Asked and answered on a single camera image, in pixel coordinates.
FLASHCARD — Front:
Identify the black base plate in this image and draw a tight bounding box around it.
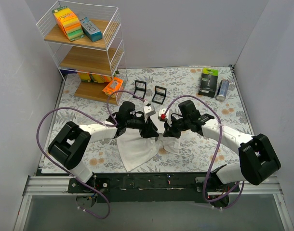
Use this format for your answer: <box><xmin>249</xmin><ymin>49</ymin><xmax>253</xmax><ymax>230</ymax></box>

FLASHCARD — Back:
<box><xmin>67</xmin><ymin>172</ymin><xmax>241</xmax><ymax>204</ymax></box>

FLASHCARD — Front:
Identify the teal grey carton box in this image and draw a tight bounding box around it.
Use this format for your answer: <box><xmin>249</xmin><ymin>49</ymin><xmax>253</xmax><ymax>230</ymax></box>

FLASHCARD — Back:
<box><xmin>76</xmin><ymin>13</ymin><xmax>102</xmax><ymax>42</ymax></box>

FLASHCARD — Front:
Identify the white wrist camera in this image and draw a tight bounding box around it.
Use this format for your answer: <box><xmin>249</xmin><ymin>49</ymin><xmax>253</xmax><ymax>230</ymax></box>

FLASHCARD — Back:
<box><xmin>158</xmin><ymin>108</ymin><xmax>171</xmax><ymax>124</ymax></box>
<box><xmin>143</xmin><ymin>104</ymin><xmax>156</xmax><ymax>119</ymax></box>

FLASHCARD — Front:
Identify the orange small package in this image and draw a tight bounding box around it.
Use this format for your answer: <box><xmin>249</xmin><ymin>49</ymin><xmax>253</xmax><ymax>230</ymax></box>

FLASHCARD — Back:
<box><xmin>102</xmin><ymin>77</ymin><xmax>123</xmax><ymax>96</ymax></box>

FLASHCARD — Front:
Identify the blue silver can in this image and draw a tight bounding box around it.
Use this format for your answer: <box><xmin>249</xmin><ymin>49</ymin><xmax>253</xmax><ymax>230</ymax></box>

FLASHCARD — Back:
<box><xmin>216</xmin><ymin>79</ymin><xmax>229</xmax><ymax>102</ymax></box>

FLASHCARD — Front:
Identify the white garment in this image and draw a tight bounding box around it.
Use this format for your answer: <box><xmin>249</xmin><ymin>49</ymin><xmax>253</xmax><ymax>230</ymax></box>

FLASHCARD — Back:
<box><xmin>117</xmin><ymin>122</ymin><xmax>180</xmax><ymax>172</ymax></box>

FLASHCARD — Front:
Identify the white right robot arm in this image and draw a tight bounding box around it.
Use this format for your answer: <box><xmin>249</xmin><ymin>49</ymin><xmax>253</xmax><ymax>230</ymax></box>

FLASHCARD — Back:
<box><xmin>158</xmin><ymin>100</ymin><xmax>281</xmax><ymax>191</ymax></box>

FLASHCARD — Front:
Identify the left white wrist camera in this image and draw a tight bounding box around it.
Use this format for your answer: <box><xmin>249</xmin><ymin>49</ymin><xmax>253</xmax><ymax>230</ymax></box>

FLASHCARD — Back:
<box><xmin>143</xmin><ymin>104</ymin><xmax>156</xmax><ymax>119</ymax></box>

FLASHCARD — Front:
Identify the white wire wooden shelf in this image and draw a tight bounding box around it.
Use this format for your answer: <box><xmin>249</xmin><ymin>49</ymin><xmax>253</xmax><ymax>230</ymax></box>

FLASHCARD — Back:
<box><xmin>36</xmin><ymin>0</ymin><xmax>128</xmax><ymax>105</ymax></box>

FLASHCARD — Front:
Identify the floral table mat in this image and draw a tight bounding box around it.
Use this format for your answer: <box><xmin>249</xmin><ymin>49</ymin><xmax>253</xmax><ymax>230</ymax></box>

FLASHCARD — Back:
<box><xmin>50</xmin><ymin>66</ymin><xmax>253</xmax><ymax>173</ymax></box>

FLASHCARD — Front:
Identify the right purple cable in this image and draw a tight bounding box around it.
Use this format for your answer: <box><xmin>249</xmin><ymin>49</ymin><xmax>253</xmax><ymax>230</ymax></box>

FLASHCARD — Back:
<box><xmin>165</xmin><ymin>95</ymin><xmax>245</xmax><ymax>209</ymax></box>

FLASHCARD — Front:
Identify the orange sponge pack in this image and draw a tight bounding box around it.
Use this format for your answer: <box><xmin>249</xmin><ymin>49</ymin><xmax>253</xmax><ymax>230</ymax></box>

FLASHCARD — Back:
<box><xmin>52</xmin><ymin>6</ymin><xmax>85</xmax><ymax>42</ymax></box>

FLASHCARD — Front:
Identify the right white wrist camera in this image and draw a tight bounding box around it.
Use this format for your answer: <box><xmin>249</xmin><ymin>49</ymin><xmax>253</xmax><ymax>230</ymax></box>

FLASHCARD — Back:
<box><xmin>158</xmin><ymin>108</ymin><xmax>171</xmax><ymax>124</ymax></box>

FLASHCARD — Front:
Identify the green black razor package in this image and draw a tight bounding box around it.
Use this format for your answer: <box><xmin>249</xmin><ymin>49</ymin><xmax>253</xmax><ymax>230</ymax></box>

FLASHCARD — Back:
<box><xmin>198</xmin><ymin>68</ymin><xmax>219</xmax><ymax>98</ymax></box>

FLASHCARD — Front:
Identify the left black display box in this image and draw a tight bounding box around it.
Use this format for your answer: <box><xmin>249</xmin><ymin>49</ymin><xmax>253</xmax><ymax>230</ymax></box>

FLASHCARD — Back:
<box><xmin>133</xmin><ymin>80</ymin><xmax>147</xmax><ymax>99</ymax></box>

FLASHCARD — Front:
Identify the right black display box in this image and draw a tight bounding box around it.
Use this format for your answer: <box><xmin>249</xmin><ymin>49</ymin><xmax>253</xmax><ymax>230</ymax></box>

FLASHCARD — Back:
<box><xmin>152</xmin><ymin>86</ymin><xmax>167</xmax><ymax>105</ymax></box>

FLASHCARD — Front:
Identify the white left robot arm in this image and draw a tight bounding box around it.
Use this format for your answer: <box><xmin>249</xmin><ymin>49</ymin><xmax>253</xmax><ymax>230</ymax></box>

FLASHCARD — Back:
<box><xmin>48</xmin><ymin>101</ymin><xmax>159</xmax><ymax>193</ymax></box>

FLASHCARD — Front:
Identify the yellow sponge pack lower shelf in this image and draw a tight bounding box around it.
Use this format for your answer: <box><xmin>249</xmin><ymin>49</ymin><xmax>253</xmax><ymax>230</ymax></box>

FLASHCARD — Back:
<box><xmin>78</xmin><ymin>72</ymin><xmax>112</xmax><ymax>83</ymax></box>

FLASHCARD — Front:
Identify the aluminium frame rail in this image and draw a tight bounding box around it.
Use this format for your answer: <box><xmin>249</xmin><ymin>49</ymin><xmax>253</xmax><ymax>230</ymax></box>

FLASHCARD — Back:
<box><xmin>14</xmin><ymin>175</ymin><xmax>294</xmax><ymax>231</ymax></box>

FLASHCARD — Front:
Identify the black display box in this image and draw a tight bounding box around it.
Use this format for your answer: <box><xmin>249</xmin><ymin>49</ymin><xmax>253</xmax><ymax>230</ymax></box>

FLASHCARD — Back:
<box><xmin>133</xmin><ymin>80</ymin><xmax>147</xmax><ymax>99</ymax></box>
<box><xmin>152</xmin><ymin>86</ymin><xmax>167</xmax><ymax>105</ymax></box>

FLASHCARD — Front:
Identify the purple cable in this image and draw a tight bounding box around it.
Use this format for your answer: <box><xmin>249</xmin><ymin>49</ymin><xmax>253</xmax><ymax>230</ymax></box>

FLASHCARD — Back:
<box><xmin>36</xmin><ymin>90</ymin><xmax>147</xmax><ymax>219</ymax></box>
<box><xmin>165</xmin><ymin>95</ymin><xmax>245</xmax><ymax>209</ymax></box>

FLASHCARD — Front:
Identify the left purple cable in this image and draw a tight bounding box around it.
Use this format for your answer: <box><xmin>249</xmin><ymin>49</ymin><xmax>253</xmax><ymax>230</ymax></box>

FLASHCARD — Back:
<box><xmin>36</xmin><ymin>90</ymin><xmax>147</xmax><ymax>219</ymax></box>

